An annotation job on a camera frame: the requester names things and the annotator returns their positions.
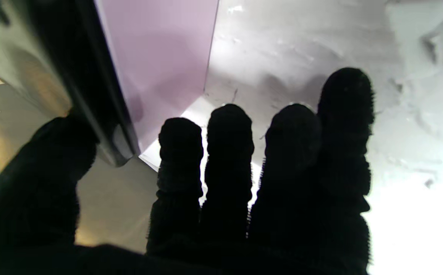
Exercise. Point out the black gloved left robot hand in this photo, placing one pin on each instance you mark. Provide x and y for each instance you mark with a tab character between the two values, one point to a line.
244	221

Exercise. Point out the pink tissue box cover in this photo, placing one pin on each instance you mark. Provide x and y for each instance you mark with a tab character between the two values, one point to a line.
160	65

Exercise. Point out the black tissue box base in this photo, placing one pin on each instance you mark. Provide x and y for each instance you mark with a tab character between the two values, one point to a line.
80	76

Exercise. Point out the brown leather sofa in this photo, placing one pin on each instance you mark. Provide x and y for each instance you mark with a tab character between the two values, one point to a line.
11	126

